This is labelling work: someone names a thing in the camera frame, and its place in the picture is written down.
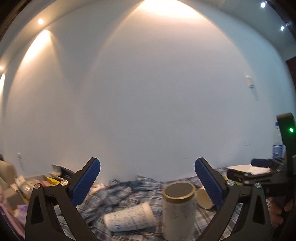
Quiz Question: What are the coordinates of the beige cushion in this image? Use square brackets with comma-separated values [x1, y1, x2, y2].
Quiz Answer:
[0, 161, 17, 189]

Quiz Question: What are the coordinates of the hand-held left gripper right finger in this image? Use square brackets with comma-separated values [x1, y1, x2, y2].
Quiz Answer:
[194, 157, 271, 241]

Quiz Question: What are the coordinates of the white paper cup blue print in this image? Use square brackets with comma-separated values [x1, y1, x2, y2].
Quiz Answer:
[103, 201, 156, 232]

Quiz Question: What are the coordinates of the marbled white cup gold rim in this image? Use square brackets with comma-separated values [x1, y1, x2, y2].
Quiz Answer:
[162, 182, 197, 241]

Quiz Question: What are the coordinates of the pink cloth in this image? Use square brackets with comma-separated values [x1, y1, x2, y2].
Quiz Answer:
[0, 185, 26, 240]

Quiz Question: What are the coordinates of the plaid blanket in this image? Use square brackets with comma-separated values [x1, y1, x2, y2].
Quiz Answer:
[54, 175, 274, 241]

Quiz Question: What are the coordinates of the cream paper cup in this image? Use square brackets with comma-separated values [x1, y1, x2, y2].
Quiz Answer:
[196, 188, 216, 209]

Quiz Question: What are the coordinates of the yellow packet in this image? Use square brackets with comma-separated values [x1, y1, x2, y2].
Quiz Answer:
[45, 176, 62, 186]

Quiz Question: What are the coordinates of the person's right hand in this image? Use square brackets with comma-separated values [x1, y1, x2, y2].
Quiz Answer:
[270, 197, 295, 229]

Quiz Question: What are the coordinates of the dark flat case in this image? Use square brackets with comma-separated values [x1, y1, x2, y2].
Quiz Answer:
[52, 164, 75, 180]

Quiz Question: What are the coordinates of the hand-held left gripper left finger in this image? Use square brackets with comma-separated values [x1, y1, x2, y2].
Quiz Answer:
[25, 157, 101, 241]

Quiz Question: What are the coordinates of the white tray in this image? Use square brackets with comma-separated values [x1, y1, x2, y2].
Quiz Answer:
[227, 164, 271, 176]

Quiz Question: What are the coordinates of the clear water bottle blue label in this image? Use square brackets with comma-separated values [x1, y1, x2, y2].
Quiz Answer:
[272, 121, 285, 160]

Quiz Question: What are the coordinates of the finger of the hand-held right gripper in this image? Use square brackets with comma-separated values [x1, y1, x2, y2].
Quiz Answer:
[226, 170, 275, 186]
[251, 158, 287, 168]

